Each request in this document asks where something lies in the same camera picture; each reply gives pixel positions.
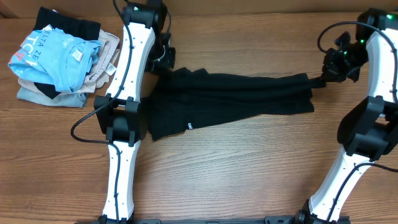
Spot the light blue printed t-shirt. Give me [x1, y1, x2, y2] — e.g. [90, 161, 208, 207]
[8, 25, 101, 93]

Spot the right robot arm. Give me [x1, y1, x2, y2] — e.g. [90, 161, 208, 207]
[288, 8, 397, 223]

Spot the beige folded garment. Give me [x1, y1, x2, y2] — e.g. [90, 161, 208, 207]
[17, 29, 121, 95]

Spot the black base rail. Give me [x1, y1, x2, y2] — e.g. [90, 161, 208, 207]
[74, 215, 352, 224]

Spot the grey-blue folded garment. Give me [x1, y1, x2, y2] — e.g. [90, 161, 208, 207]
[17, 87, 88, 108]

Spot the black folded garment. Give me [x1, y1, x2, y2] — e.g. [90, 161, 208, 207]
[33, 7, 101, 40]

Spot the black t-shirt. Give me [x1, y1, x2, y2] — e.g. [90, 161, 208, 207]
[141, 68, 326, 141]

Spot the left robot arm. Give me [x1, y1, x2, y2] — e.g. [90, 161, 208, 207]
[94, 1, 176, 223]

